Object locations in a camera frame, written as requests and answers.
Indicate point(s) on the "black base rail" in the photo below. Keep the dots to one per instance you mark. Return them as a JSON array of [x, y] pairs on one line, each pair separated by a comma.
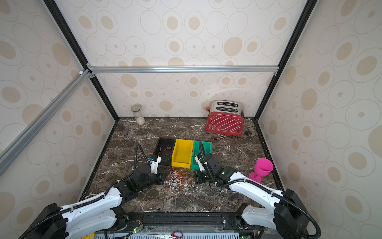
[[126, 222]]

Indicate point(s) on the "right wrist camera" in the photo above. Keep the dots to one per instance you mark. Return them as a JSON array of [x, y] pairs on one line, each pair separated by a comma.
[[197, 165]]

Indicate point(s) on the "black plastic bin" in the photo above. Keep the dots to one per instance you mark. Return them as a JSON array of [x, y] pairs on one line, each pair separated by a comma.
[[164, 149]]

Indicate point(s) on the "red polka dot toaster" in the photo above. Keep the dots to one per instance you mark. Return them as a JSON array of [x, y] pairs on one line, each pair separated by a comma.
[[225, 117]]

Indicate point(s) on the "yellow plastic bin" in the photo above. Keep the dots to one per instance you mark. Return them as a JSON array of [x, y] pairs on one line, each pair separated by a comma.
[[182, 153]]

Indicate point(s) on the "aluminium frame bar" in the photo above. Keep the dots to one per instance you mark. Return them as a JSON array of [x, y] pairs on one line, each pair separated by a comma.
[[19, 144], [186, 69]]

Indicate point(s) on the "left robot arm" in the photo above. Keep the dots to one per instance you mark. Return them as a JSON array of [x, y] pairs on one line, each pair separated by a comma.
[[100, 212]]

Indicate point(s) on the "green plastic bin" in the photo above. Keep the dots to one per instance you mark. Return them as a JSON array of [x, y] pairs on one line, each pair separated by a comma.
[[196, 151]]

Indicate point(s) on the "glass jar with lid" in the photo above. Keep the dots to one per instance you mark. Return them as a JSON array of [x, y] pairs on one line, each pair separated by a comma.
[[137, 112]]

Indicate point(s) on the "red handled scissors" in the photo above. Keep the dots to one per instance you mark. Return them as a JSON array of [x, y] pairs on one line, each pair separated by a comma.
[[173, 235]]

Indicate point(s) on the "aluminium frame bar left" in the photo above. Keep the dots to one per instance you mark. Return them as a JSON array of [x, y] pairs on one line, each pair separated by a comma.
[[19, 144]]

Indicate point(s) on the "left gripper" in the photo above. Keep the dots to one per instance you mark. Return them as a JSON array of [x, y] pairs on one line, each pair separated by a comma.
[[161, 178]]

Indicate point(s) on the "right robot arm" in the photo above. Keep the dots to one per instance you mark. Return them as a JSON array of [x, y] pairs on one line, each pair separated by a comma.
[[281, 211]]

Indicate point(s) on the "pink plastic goblet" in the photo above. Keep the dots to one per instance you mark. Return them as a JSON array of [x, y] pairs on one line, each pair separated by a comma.
[[262, 168]]

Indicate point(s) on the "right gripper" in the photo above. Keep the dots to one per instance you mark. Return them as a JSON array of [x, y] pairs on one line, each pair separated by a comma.
[[200, 177]]

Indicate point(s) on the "yellow snack bag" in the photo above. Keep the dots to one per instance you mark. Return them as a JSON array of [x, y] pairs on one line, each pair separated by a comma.
[[89, 236]]

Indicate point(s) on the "aluminium frame bar back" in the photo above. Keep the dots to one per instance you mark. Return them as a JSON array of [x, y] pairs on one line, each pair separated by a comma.
[[186, 69]]

